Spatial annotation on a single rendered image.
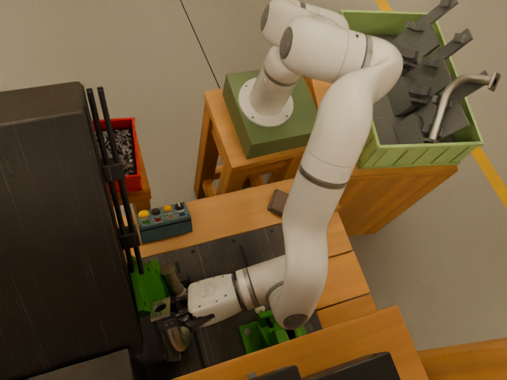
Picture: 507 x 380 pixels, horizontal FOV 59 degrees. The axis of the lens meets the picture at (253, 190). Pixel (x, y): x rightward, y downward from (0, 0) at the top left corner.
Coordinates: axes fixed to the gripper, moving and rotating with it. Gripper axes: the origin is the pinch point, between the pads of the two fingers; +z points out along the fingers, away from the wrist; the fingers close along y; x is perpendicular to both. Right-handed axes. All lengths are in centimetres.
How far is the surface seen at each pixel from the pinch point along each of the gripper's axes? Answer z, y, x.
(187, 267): -0.6, -35.3, 11.4
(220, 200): -15, -51, 1
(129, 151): 8, -64, -19
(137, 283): 2.8, -0.3, -9.3
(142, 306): 2.8, 2.9, -6.0
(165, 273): 1.2, -17.1, 0.3
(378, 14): -96, -104, -30
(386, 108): -85, -85, 2
